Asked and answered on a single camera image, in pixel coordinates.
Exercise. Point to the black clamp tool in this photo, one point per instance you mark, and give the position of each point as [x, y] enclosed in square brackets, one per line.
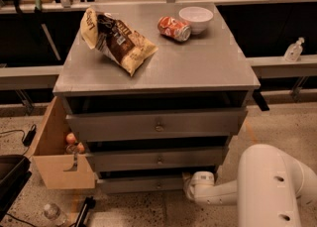
[88, 204]

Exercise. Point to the clear sanitizer bottle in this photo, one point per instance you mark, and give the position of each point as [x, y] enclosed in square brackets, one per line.
[294, 51]

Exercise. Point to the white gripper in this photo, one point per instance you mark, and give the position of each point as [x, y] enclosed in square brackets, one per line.
[202, 181]

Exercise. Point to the grey drawer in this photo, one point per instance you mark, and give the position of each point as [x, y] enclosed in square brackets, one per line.
[141, 183]
[157, 159]
[141, 125]

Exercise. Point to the grey drawer cabinet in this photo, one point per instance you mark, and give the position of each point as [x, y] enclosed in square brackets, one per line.
[206, 72]

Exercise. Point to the red apple upper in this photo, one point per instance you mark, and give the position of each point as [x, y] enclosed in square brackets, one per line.
[70, 139]

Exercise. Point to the black power adapter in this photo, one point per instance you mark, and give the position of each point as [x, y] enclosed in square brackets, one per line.
[30, 136]

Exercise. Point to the yellow brown chip bag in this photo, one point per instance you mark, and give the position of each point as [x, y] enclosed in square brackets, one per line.
[116, 40]

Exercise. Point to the red soda can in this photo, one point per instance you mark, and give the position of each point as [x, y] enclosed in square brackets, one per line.
[173, 28]

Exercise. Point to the grey middle drawer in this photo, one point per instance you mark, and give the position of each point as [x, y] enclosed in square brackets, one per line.
[157, 159]

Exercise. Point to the red apple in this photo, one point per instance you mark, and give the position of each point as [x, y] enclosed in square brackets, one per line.
[80, 148]
[70, 139]

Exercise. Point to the grey top drawer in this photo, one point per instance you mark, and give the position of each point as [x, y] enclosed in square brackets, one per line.
[141, 125]

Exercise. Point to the red apple lower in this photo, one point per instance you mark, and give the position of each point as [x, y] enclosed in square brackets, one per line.
[80, 148]

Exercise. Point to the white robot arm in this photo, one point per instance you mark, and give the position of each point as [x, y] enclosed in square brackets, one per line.
[270, 186]

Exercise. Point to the black bin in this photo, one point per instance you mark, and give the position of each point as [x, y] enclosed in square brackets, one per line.
[14, 174]

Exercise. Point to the clear plastic water bottle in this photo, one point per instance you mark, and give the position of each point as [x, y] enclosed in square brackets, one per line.
[55, 214]

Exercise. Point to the wooden side box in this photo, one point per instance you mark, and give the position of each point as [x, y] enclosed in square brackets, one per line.
[58, 169]

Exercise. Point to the white bowl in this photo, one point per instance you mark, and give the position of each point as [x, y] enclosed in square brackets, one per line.
[197, 18]

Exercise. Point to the grey bottom drawer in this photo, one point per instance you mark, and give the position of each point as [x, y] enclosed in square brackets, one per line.
[141, 183]

